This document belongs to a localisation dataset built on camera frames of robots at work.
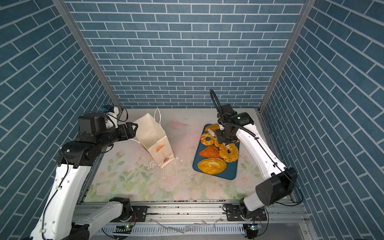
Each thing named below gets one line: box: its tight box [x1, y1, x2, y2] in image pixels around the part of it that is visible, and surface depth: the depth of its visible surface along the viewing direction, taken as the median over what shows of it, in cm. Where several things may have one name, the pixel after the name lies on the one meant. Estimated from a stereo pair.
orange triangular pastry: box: [199, 144, 221, 158], surface depth 93 cm
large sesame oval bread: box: [197, 157, 227, 175], surface depth 87 cm
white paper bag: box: [131, 108, 176, 169], surface depth 82 cm
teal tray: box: [192, 123, 240, 181], surface depth 91 cm
